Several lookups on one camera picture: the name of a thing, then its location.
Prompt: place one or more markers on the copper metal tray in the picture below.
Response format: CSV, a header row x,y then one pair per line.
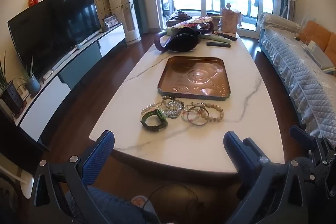
x,y
194,78

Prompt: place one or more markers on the black television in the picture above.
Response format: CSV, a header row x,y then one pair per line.
x,y
52,29

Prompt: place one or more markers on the bamboo plant in vase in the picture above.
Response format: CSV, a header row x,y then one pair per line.
x,y
105,27

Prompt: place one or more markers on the thin patterned bangle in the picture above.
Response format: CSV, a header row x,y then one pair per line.
x,y
189,111

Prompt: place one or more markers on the green wrist watch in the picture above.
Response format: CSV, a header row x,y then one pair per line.
x,y
154,123

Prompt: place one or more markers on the brown box with teapot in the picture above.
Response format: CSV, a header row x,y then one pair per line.
x,y
178,19

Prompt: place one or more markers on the woven hand fan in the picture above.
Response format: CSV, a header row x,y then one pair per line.
x,y
194,21

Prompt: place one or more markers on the sofa with blue quilted cover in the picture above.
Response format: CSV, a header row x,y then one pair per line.
x,y
296,74

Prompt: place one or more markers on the white and grey TV cabinet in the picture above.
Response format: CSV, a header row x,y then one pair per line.
x,y
110,41

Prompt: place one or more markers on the brown paper bag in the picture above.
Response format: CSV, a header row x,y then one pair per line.
x,y
229,22

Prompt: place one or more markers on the orange sofa cushion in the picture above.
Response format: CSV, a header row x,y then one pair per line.
x,y
317,32

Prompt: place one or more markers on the small white box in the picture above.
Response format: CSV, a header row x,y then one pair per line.
x,y
48,75

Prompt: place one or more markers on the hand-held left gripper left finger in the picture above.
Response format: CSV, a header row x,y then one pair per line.
x,y
97,154

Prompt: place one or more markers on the small photo frame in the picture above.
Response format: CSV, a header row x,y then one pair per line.
x,y
110,21

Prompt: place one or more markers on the potted plant in grey pot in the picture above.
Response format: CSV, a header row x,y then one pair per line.
x,y
32,85

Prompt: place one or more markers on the person's leg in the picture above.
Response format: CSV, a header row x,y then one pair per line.
x,y
110,203

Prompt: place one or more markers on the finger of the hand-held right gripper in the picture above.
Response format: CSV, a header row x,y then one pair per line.
x,y
300,134

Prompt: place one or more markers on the white rod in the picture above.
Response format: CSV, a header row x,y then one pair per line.
x,y
86,40

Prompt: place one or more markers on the dark slim case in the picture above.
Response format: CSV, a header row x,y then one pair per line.
x,y
225,35

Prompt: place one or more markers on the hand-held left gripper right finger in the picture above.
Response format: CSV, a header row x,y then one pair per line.
x,y
233,146

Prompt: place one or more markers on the black remote control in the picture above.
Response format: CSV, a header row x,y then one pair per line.
x,y
219,44

